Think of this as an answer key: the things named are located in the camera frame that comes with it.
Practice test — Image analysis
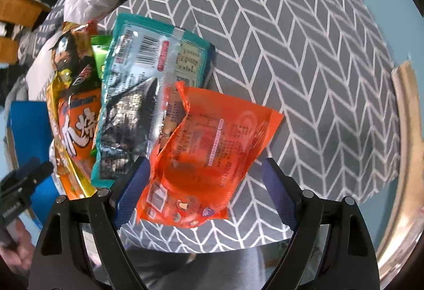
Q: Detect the wooden cabinet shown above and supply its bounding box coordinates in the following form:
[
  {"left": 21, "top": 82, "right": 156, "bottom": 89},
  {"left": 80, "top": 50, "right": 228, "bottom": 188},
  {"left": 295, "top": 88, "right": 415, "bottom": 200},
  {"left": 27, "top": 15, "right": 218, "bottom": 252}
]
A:
[{"left": 0, "top": 0, "right": 43, "bottom": 63}]

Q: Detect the person's left hand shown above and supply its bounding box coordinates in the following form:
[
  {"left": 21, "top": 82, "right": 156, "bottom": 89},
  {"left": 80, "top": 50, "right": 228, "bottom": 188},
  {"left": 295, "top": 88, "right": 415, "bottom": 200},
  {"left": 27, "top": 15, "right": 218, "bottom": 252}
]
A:
[{"left": 0, "top": 220, "right": 38, "bottom": 274}]

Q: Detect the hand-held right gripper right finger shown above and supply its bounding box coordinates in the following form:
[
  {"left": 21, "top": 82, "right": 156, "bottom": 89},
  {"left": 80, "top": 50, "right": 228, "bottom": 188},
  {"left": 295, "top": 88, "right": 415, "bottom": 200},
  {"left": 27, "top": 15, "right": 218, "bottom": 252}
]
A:
[{"left": 262, "top": 157, "right": 380, "bottom": 290}]

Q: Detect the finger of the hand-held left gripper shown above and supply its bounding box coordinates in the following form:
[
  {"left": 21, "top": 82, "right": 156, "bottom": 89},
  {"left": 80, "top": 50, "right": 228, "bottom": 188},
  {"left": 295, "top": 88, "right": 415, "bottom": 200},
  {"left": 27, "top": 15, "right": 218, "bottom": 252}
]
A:
[{"left": 7, "top": 159, "right": 54, "bottom": 193}]

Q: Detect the black and orange snack packet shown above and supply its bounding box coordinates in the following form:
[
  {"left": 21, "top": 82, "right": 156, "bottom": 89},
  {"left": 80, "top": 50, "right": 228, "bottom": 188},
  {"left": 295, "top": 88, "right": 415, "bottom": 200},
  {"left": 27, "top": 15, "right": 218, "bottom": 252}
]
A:
[{"left": 50, "top": 21, "right": 103, "bottom": 178}]

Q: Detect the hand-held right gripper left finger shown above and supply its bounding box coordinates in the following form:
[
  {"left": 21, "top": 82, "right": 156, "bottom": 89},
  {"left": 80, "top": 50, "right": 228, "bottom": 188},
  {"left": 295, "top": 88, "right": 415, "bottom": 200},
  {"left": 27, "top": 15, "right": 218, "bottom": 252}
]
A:
[{"left": 30, "top": 157, "right": 151, "bottom": 290}]

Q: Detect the yellow orange snack packet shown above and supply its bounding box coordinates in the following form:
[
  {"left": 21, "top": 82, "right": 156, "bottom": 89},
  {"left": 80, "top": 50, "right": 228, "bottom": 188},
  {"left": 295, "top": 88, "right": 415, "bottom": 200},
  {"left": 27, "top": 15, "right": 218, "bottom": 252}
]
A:
[{"left": 46, "top": 78, "right": 97, "bottom": 200}]

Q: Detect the teal snack packet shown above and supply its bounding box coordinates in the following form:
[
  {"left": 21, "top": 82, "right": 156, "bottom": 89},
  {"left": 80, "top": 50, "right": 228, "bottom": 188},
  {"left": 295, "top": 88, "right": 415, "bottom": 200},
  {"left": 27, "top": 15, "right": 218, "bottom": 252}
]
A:
[{"left": 90, "top": 13, "right": 216, "bottom": 189}]

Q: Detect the grey herringbone table cloth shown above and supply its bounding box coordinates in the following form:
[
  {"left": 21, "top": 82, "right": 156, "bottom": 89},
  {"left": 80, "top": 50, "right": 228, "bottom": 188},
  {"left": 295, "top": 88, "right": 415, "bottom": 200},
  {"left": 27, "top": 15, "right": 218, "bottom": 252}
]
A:
[{"left": 33, "top": 0, "right": 403, "bottom": 254}]

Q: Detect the green snack packet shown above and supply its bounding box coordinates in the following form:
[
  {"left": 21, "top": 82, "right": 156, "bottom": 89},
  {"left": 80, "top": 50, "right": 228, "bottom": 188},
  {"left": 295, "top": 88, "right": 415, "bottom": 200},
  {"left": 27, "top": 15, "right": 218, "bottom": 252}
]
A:
[{"left": 90, "top": 35, "right": 115, "bottom": 78}]

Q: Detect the round metal table rim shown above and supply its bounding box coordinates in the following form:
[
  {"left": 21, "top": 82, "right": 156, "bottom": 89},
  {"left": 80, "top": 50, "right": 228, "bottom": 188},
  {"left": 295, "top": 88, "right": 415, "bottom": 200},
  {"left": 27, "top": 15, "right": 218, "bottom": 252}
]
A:
[{"left": 376, "top": 61, "right": 424, "bottom": 284}]

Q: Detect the blue cardboard box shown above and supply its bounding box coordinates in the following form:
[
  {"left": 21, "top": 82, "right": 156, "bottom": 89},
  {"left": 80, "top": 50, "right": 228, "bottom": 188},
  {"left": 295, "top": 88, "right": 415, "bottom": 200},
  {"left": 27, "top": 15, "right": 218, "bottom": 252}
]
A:
[{"left": 5, "top": 99, "right": 63, "bottom": 224}]

